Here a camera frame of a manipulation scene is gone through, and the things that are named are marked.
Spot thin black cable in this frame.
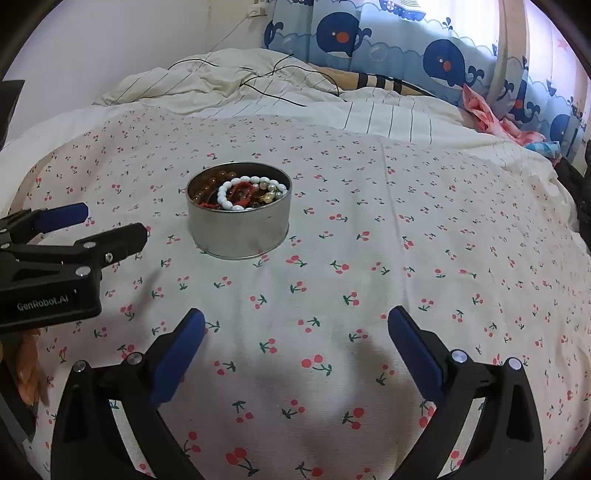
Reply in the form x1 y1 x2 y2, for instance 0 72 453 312
165 52 346 108

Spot cherry print bed sheet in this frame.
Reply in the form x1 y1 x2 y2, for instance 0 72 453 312
1 108 590 479

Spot tan striped pillow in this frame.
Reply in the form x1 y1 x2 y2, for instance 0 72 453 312
311 64 431 96

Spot cream striped duvet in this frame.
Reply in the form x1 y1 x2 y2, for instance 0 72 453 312
95 49 552 176

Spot person's left hand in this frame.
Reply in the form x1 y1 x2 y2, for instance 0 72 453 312
1 329 41 407

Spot blue whale print curtain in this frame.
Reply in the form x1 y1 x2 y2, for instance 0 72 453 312
263 0 590 160

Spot pink cloth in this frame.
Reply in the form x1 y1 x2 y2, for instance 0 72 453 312
462 84 546 147

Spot black object right edge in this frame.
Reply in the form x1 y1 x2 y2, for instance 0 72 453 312
555 142 591 247

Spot amber bead bracelet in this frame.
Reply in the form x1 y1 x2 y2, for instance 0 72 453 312
192 169 233 204

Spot round silver metal tin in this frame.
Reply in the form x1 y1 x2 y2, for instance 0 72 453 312
186 162 293 260

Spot white oval bead bracelet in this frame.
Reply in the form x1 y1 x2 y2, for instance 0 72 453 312
215 175 289 212

